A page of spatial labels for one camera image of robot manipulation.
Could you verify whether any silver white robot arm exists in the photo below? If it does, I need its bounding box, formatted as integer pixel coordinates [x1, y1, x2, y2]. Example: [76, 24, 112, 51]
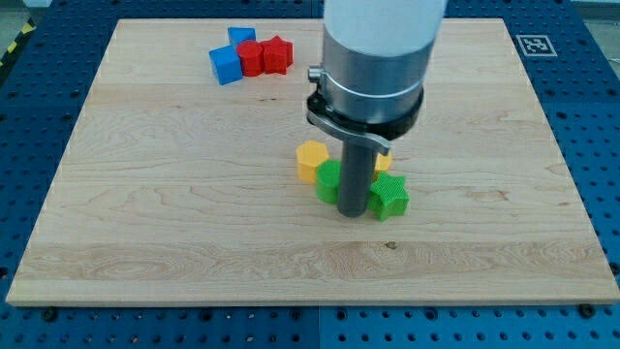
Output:
[307, 0, 448, 154]

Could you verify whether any blue cube block front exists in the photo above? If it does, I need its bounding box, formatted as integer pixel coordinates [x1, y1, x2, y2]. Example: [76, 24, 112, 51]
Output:
[208, 46, 243, 85]

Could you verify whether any green cylinder block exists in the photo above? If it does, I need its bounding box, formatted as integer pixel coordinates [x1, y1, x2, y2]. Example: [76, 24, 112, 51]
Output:
[316, 160, 341, 205]

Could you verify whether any yellow heart block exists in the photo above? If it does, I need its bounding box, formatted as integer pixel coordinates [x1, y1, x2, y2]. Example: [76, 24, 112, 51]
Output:
[373, 152, 392, 181]

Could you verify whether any yellow hexagon block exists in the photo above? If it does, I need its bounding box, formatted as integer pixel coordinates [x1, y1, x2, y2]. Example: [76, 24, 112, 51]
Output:
[295, 141, 329, 183]

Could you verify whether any blue block rear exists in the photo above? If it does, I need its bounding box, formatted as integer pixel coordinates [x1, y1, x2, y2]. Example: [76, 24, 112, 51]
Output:
[228, 27, 256, 47]

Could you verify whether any wooden board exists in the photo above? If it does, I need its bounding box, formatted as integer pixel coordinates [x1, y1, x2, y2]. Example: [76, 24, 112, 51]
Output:
[7, 18, 619, 307]

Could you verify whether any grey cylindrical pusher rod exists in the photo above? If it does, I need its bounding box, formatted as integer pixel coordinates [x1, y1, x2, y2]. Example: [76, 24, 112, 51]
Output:
[337, 142, 377, 218]

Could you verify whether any red cylinder block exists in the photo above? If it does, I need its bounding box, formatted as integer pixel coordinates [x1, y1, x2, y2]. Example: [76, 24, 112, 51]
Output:
[235, 40, 264, 77]

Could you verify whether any white fiducial marker tag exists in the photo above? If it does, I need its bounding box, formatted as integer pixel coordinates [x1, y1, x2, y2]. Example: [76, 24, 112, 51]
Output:
[516, 34, 557, 57]

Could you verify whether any red star block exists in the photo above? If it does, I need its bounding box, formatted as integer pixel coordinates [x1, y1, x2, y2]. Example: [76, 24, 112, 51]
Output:
[260, 36, 294, 75]

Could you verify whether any green star block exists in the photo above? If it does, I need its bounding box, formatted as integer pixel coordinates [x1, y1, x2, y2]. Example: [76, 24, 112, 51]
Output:
[368, 172, 410, 221]

